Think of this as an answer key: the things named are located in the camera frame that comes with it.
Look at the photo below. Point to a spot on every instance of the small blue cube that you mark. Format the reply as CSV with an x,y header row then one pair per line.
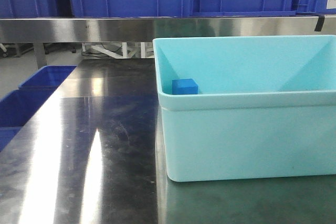
x,y
184,86

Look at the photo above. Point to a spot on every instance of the light cyan plastic tub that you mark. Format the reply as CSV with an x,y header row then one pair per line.
x,y
265,106

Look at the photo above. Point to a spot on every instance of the blue floor bin near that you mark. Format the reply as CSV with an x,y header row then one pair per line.
x,y
17,108

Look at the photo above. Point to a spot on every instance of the black tape strip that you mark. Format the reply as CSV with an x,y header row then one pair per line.
x,y
320,23

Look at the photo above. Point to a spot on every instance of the stainless steel shelf rail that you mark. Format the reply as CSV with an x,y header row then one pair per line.
x,y
36,30

